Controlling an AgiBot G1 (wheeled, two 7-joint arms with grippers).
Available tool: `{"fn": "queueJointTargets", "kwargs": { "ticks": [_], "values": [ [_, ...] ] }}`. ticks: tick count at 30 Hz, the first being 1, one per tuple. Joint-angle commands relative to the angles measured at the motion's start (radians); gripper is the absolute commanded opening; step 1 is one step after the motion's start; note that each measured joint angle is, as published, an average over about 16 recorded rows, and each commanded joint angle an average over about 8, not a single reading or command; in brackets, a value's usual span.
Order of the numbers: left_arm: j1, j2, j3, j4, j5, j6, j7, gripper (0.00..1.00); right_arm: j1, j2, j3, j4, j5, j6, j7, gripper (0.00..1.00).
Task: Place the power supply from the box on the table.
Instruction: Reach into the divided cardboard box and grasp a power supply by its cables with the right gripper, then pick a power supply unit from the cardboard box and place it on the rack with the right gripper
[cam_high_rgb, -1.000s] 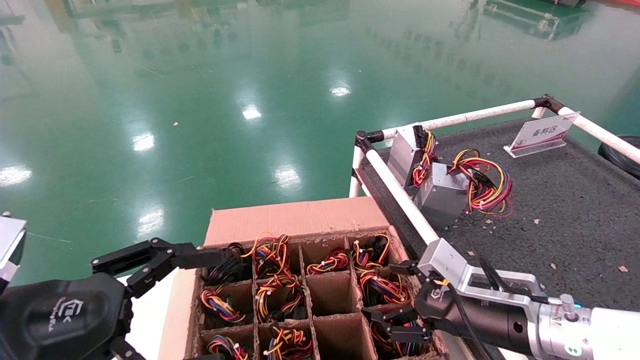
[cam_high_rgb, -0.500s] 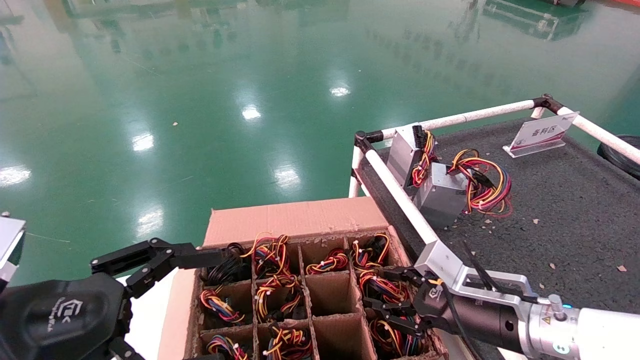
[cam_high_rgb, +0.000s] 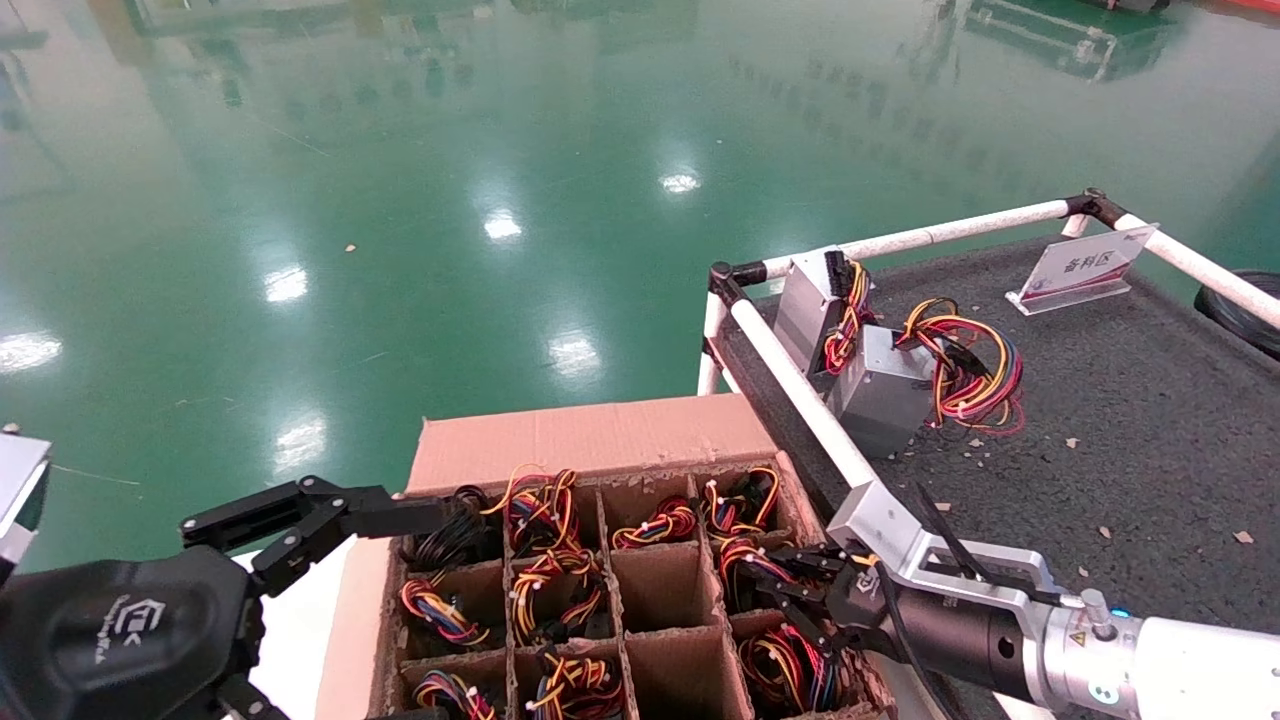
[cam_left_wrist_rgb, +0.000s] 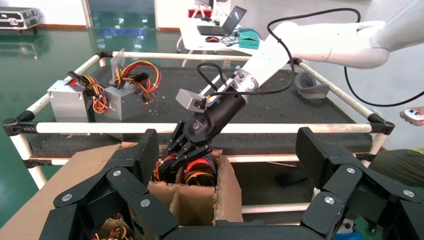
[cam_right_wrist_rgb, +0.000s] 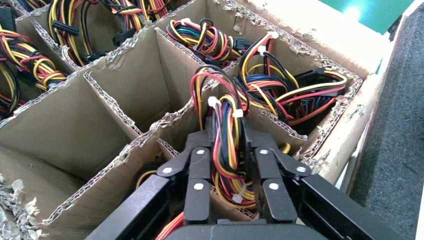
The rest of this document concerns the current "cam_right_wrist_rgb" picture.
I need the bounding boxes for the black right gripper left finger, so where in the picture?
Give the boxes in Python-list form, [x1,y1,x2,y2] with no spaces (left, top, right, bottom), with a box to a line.
[84,130,214,240]

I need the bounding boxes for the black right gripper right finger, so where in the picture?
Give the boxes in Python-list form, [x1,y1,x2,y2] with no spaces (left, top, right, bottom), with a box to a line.
[244,120,406,240]

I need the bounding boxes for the cardboard box with dividers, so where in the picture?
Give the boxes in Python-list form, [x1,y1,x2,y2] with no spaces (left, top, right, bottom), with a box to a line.
[0,0,392,240]

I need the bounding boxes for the cable bundle in right cell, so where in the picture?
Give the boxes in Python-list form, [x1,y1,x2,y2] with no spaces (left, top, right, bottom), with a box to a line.
[240,30,349,128]

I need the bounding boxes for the cable bundle in cell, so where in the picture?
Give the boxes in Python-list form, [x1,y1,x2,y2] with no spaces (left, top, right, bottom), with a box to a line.
[240,30,349,128]
[165,18,254,69]

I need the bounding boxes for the cable bundle in top cell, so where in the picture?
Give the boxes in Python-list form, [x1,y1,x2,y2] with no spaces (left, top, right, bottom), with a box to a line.
[165,18,254,69]

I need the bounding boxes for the cable bundle top left cell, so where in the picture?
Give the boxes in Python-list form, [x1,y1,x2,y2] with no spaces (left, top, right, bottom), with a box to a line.
[47,0,140,67]

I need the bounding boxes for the cable bundle cell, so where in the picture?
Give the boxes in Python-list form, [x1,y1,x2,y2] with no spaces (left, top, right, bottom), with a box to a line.
[0,6,69,118]
[47,0,140,67]

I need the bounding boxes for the cable bundle far left cell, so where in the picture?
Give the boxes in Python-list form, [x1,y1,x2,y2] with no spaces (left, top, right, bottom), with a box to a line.
[0,6,69,118]

